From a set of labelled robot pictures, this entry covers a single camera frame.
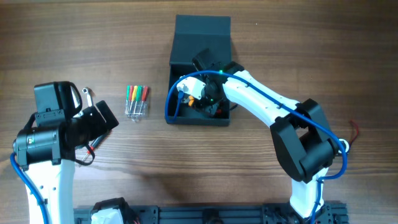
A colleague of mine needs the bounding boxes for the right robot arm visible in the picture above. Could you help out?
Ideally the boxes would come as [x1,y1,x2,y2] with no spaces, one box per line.
[192,49,345,222]

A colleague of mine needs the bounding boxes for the clear screwdriver set case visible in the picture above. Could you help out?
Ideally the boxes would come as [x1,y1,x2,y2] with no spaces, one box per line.
[124,85,149,122]

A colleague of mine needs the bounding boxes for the orange black pliers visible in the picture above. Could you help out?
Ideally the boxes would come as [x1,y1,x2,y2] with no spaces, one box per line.
[182,95,195,107]

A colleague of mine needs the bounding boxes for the dark green open box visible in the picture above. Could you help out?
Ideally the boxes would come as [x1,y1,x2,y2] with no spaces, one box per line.
[164,15,232,126]

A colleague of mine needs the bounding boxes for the black red screwdriver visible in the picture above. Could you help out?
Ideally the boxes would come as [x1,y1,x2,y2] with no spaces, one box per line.
[82,131,111,162]

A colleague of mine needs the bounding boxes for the red wire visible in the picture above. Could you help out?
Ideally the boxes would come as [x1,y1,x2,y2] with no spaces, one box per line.
[348,119,359,146]

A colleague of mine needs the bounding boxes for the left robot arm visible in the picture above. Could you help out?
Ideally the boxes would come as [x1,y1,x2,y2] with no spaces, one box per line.
[10,82,119,223]

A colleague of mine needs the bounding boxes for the left blue cable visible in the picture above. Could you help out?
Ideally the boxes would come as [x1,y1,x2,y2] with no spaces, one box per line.
[9,152,50,224]

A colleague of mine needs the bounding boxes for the silver combination wrench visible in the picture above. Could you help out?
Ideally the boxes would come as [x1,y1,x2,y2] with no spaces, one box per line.
[82,87,93,107]

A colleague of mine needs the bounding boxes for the right blue cable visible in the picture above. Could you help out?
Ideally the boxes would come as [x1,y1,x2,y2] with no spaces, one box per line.
[164,70,348,224]

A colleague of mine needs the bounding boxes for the black white tape measure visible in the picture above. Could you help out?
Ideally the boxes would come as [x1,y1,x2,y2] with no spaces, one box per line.
[339,138,351,154]

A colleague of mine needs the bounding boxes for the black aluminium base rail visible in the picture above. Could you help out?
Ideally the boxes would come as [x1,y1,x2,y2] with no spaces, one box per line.
[74,202,349,224]

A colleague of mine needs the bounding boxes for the blue cable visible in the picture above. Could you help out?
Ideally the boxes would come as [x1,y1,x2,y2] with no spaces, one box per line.
[9,152,50,224]
[164,70,348,224]

